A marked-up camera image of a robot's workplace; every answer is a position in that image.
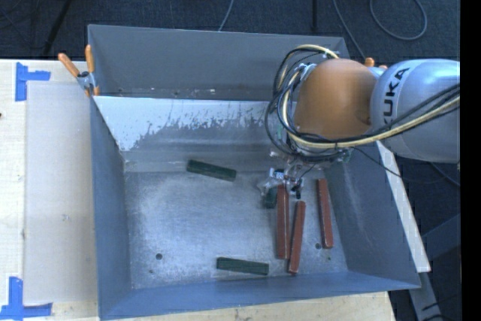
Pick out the short dark green block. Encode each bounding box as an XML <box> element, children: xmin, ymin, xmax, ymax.
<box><xmin>262</xmin><ymin>186</ymin><xmax>279</xmax><ymax>210</ymax></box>

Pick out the red-brown flat block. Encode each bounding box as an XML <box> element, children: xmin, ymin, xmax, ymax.
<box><xmin>316</xmin><ymin>177</ymin><xmax>335</xmax><ymax>250</ymax></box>
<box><xmin>276</xmin><ymin>183</ymin><xmax>292</xmax><ymax>261</ymax></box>
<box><xmin>287</xmin><ymin>200</ymin><xmax>307</xmax><ymax>275</ymax></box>

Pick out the dark green flat block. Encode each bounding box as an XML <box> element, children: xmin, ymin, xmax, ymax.
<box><xmin>216</xmin><ymin>256</ymin><xmax>271</xmax><ymax>277</ymax></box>
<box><xmin>186</xmin><ymin>159</ymin><xmax>238</xmax><ymax>183</ymax></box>

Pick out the grey metal bin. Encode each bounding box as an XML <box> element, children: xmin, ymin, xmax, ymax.
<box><xmin>86</xmin><ymin>24</ymin><xmax>431</xmax><ymax>321</ymax></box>

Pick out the pale wood flat board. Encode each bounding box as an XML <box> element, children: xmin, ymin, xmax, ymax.
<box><xmin>22</xmin><ymin>80</ymin><xmax>99</xmax><ymax>307</ymax></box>

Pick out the black cylinder on white bracket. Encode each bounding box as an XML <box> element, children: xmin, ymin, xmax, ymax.
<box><xmin>291</xmin><ymin>176</ymin><xmax>304</xmax><ymax>200</ymax></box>

